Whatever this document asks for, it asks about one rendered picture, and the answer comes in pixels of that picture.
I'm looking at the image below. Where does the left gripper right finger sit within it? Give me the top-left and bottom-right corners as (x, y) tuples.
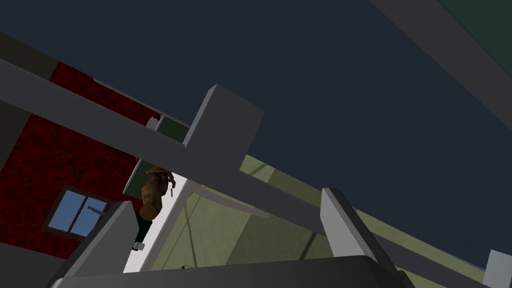
(320, 187), (403, 277)

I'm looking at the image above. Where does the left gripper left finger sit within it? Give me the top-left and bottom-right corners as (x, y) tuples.
(49, 200), (140, 288)

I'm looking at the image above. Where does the brown framed window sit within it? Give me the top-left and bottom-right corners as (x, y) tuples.
(41, 185), (115, 242)

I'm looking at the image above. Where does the brown hanging figure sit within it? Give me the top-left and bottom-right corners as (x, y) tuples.
(139, 166), (177, 222)

